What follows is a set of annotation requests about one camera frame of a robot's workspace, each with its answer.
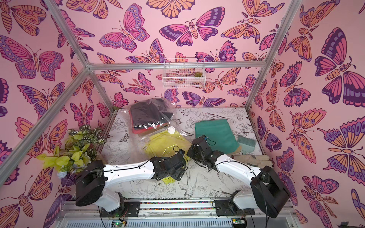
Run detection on yellow garment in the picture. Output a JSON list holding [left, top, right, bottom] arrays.
[[140, 129, 192, 169]]

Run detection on green trousers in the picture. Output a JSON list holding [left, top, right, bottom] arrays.
[[195, 119, 241, 154]]

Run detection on dark grey garment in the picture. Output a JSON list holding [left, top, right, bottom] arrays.
[[129, 98, 174, 130]]

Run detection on beige trousers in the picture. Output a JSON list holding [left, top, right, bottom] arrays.
[[238, 143, 249, 155]]

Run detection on clear plastic vacuum bag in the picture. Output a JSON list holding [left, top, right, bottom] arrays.
[[118, 98, 193, 181]]

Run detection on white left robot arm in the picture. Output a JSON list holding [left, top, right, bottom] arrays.
[[75, 152, 189, 212]]

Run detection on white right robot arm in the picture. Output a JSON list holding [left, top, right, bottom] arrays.
[[187, 135, 291, 219]]

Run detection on white vacuum bag valve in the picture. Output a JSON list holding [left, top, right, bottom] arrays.
[[167, 126, 176, 135]]

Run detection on red folded garment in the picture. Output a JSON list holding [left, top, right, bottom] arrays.
[[129, 111, 151, 134]]

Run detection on beige work glove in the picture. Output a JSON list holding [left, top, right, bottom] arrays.
[[232, 154, 273, 168]]

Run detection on small green succulent plant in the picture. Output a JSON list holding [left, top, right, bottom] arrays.
[[193, 71, 203, 78]]

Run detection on green leafy potted plant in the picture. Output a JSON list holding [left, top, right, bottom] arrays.
[[36, 124, 107, 179]]

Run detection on aluminium mounting rail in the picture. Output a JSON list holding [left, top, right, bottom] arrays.
[[53, 199, 301, 228]]

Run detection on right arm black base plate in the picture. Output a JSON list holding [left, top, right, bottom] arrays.
[[212, 200, 255, 216]]

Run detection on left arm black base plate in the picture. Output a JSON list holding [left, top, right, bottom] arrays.
[[100, 201, 141, 218]]

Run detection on white wire wall basket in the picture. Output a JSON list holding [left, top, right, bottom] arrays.
[[161, 57, 206, 89]]

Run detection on aluminium frame bars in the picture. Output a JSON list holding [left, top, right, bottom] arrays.
[[1, 1, 302, 184]]

